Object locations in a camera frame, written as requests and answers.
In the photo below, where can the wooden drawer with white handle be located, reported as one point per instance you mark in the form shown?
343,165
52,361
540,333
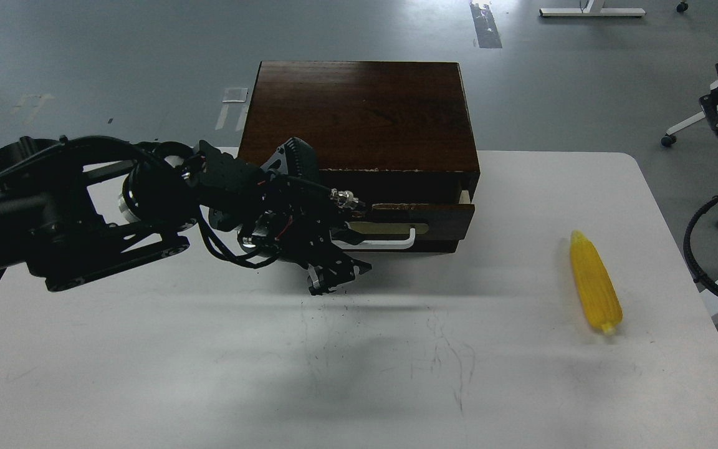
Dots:
409,227

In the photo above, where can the white desk leg base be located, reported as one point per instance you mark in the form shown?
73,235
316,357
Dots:
592,9

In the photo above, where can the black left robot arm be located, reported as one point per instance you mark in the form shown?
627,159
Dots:
78,210

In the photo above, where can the dark wooden drawer cabinet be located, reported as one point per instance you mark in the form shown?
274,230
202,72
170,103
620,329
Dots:
391,132

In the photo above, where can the yellow corn cob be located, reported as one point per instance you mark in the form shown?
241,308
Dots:
596,293

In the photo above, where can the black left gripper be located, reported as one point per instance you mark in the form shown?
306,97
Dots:
279,211

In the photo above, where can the grey floor tape strip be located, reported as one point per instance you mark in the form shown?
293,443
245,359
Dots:
487,33

